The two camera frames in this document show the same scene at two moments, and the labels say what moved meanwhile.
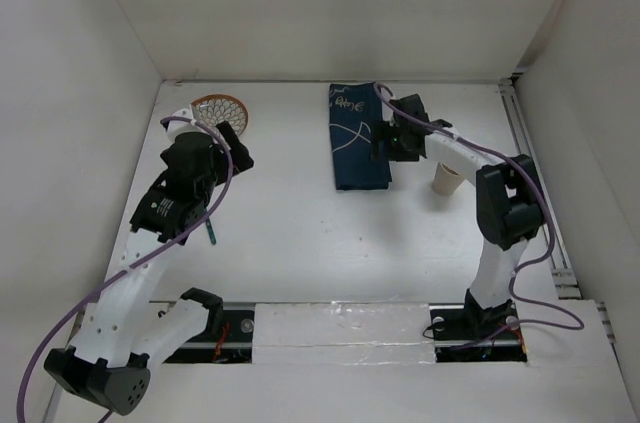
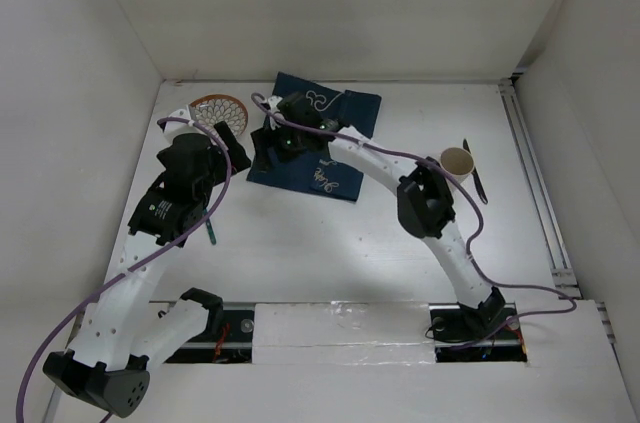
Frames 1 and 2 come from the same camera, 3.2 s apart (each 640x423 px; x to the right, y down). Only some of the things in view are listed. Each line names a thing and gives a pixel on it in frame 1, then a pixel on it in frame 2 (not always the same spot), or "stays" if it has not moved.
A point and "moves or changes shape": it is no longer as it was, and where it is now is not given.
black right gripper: (383, 130) -> (263, 141)
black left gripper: (242, 162) stays
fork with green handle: (210, 231) stays
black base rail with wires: (458, 335) stays
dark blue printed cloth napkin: (354, 110) moves or changes shape
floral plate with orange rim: (214, 109) stays
